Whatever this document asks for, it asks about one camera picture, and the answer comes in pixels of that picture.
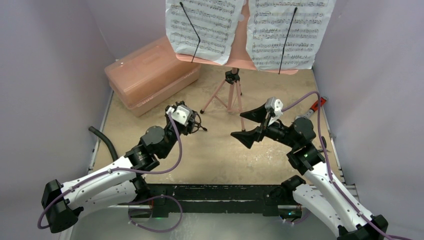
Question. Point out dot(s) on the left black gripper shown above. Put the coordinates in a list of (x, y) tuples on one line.
[(187, 128)]

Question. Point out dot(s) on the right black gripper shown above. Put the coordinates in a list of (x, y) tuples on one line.
[(262, 125)]

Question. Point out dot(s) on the black microphone shock mount stand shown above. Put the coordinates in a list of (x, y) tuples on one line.
[(198, 124)]

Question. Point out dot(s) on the pink music stand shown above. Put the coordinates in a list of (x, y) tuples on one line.
[(237, 60)]

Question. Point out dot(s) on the sheet music page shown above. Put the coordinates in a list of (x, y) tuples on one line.
[(203, 29), (286, 34)]

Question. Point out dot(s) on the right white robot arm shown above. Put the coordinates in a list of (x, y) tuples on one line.
[(316, 188)]

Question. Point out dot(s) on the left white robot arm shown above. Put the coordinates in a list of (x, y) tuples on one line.
[(158, 151)]

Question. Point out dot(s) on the pink translucent storage box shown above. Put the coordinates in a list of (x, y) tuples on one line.
[(150, 75)]

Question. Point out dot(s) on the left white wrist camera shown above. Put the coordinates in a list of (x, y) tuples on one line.
[(180, 113)]

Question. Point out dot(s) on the black handled pliers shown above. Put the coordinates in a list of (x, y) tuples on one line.
[(324, 146)]

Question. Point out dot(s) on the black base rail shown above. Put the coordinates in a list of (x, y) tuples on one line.
[(267, 200)]

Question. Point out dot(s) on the red handled tool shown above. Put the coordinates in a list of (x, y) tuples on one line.
[(314, 108)]

